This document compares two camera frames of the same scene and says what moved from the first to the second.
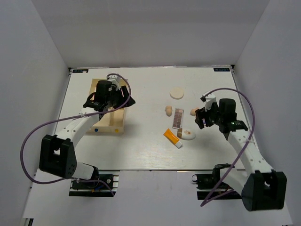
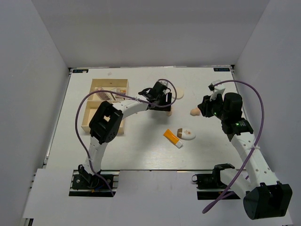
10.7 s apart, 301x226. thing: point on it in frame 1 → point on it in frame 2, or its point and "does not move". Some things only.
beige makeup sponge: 193,111 does not move
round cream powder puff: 177,93 does not move
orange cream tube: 169,135 does not move
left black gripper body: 116,100 → 162,100
